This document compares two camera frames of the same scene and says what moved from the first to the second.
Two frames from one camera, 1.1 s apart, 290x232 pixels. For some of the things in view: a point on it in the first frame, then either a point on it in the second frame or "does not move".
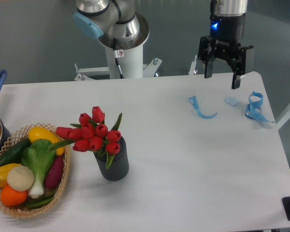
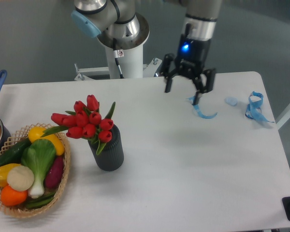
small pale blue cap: [231, 100] does not move
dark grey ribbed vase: [118, 167] → [111, 157]
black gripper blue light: [226, 33] → [192, 57]
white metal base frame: [148, 69] does not move
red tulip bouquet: [92, 134] → [85, 122]
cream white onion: [20, 178] does not move
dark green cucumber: [13, 155] does not move
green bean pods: [40, 200] does not move
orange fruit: [11, 198] does not move
